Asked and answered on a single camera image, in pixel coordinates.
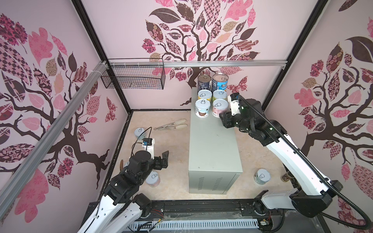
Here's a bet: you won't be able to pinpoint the pink short can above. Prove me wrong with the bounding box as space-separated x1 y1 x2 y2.
146 171 161 187
212 99 229 117

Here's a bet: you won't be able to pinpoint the green short can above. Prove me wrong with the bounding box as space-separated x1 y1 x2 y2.
212 90 227 101

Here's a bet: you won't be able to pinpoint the small yellow can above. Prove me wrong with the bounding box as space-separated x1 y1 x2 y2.
198 89 213 102

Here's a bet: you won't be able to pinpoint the blue chicken noodle soup can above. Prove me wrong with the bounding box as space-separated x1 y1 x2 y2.
211 72 229 92

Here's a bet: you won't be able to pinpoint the dark navy tall can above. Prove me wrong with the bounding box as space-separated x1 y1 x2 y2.
198 74 211 91

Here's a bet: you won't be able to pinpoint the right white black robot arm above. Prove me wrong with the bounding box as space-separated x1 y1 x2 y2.
219 93 373 230

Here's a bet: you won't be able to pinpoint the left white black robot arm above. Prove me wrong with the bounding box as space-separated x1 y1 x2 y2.
78 150 169 233

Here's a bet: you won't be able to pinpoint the grey metal cabinet counter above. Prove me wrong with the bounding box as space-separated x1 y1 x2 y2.
188 87 243 195

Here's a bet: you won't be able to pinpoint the metal tongs cream tips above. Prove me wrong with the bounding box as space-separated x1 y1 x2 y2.
155 118 188 130

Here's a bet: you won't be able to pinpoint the light teal short can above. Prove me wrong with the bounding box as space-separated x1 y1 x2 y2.
134 128 147 140

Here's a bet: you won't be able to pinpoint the brown wooden knife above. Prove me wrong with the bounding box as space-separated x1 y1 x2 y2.
119 160 124 171

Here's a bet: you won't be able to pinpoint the brown spice bottle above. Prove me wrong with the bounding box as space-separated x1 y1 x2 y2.
281 171 293 182

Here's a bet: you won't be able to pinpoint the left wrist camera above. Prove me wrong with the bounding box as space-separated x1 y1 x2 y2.
142 138 154 159

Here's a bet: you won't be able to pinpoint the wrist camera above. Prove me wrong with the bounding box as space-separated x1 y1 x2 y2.
142 138 154 159
228 93 240 116

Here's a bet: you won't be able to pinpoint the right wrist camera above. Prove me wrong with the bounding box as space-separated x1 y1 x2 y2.
228 93 240 116

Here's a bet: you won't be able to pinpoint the white slotted cable duct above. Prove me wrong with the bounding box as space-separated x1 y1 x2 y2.
125 219 259 233

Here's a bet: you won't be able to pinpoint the aluminium rail back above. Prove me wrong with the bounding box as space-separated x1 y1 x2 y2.
110 60 288 68

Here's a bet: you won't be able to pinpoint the aluminium rail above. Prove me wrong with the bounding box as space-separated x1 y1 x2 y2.
110 60 288 68
1 61 108 217

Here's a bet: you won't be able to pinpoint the black wire basket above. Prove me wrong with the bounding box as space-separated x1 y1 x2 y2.
101 58 166 90

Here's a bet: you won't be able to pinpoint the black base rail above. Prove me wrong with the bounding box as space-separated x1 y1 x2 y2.
84 197 331 233

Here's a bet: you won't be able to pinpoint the aluminium rail left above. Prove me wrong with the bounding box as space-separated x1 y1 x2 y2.
1 61 108 217

